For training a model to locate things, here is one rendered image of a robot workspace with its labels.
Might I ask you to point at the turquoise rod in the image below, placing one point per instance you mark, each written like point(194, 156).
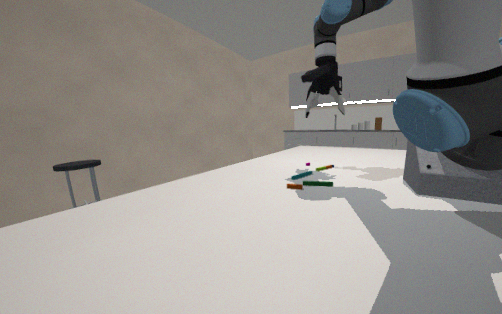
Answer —
point(301, 175)

